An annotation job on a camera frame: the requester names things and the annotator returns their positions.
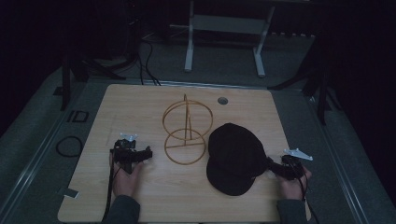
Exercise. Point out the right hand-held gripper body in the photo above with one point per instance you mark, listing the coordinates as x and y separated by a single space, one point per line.
292 165

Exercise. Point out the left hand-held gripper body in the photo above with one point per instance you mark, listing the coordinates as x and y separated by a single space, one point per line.
126 152

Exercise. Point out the black cap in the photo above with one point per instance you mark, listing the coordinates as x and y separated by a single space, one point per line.
235 159

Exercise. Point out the person's right hand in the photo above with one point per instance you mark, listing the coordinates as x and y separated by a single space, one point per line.
292 186

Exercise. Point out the person's left hand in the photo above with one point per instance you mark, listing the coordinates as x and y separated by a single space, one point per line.
124 180

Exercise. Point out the grey tape piece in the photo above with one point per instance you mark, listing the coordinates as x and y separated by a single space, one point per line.
71 193

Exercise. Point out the black tripod stand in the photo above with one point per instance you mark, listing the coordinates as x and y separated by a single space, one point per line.
314 84
81 68

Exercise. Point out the white metal table frame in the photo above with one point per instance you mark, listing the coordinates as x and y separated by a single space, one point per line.
224 34

